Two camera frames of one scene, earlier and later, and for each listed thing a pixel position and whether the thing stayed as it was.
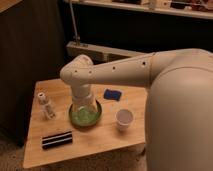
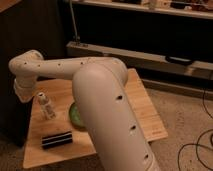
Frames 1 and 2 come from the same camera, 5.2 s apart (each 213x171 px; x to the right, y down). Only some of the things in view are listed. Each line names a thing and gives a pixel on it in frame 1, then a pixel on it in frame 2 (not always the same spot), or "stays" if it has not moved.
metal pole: [77, 38] stays
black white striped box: [57, 139] stays
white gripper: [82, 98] → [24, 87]
